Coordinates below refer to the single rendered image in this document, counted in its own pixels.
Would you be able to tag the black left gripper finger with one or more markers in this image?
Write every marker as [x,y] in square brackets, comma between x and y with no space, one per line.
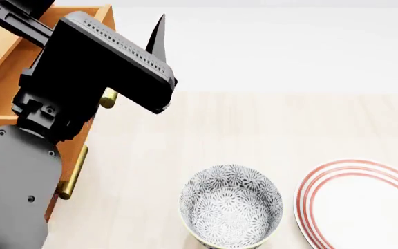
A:
[158,39]
[12,24]

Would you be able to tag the wooden cabinet drawer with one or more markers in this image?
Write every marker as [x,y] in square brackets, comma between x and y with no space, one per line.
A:
[9,77]

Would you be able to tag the floral patterned ceramic bowl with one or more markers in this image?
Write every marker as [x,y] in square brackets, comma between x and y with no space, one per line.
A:
[231,207]

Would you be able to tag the white plate with red rings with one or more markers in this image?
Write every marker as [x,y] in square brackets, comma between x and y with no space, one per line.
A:
[365,210]

